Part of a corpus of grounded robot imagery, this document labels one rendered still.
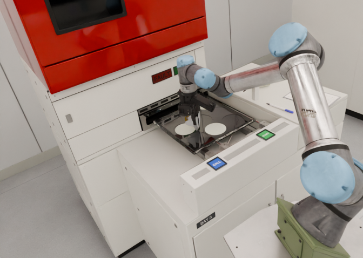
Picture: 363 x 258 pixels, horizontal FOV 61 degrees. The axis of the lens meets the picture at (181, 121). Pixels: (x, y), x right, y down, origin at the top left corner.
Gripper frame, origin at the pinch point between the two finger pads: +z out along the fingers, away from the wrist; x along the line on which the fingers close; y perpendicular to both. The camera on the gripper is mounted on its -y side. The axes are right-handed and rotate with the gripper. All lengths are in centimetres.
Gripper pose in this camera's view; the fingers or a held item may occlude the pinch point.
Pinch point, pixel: (198, 127)
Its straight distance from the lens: 146.7
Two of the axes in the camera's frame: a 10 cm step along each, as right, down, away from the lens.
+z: 1.3, 8.3, 5.3
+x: -3.3, 5.5, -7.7
